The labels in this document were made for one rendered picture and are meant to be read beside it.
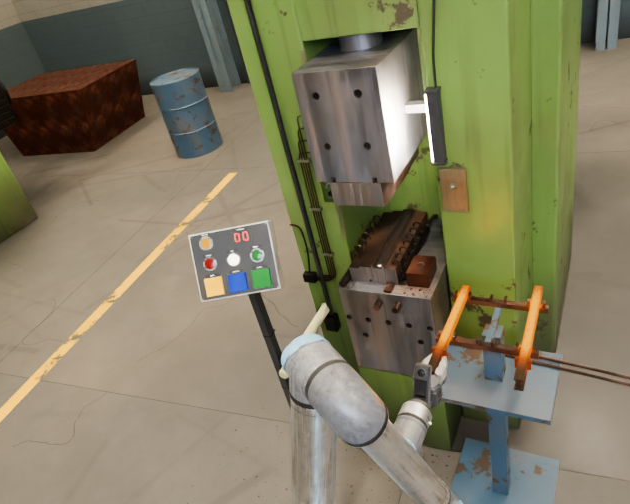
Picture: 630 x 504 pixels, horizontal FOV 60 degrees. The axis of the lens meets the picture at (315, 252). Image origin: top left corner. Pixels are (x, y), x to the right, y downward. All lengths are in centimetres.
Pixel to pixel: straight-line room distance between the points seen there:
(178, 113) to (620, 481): 537
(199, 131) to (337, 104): 477
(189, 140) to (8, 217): 206
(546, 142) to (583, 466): 137
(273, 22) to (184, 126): 457
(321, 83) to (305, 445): 111
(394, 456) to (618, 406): 182
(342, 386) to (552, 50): 152
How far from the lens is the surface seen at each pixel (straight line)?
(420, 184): 244
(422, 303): 209
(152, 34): 972
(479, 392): 202
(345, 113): 184
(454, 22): 179
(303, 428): 129
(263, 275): 220
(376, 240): 229
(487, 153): 191
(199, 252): 227
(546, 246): 261
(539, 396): 201
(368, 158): 187
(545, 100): 229
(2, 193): 643
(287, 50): 202
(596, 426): 286
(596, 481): 270
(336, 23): 191
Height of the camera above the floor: 223
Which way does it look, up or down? 33 degrees down
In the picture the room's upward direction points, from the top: 15 degrees counter-clockwise
